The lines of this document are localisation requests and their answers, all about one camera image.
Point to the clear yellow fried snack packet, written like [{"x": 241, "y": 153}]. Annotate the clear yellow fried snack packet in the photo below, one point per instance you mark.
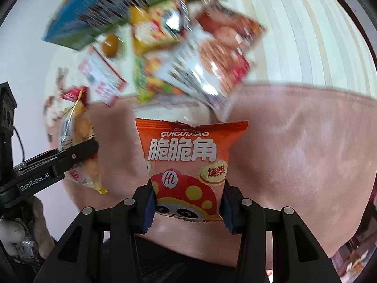
[{"x": 79, "y": 123}]

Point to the blue cardboard box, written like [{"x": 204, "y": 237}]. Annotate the blue cardboard box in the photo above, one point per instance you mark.
[{"x": 88, "y": 11}]

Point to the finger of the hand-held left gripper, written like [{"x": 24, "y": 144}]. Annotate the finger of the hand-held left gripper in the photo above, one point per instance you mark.
[{"x": 79, "y": 151}]

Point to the red chicken print packet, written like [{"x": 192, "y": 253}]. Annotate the red chicken print packet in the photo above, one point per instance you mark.
[{"x": 232, "y": 26}]

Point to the white red patty packet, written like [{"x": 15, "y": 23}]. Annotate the white red patty packet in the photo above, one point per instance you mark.
[{"x": 200, "y": 73}]

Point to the orange snack packet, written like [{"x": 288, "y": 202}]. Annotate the orange snack packet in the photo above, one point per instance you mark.
[{"x": 182, "y": 159}]

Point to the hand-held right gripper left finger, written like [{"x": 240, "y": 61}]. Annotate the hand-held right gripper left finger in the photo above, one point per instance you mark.
[{"x": 148, "y": 209}]

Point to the green candy packet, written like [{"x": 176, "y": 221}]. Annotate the green candy packet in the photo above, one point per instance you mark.
[{"x": 147, "y": 82}]

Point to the round brown snack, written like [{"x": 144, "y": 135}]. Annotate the round brown snack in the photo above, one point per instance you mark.
[{"x": 109, "y": 44}]

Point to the red white snack packet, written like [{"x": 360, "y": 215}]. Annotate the red white snack packet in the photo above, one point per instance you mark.
[{"x": 100, "y": 73}]

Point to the cream striped blanket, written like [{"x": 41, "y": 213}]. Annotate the cream striped blanket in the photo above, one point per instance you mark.
[{"x": 294, "y": 35}]

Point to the person's left hand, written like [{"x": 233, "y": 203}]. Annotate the person's left hand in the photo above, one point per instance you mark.
[{"x": 42, "y": 230}]

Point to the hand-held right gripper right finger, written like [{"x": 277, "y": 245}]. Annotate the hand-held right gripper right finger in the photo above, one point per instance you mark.
[{"x": 226, "y": 212}]

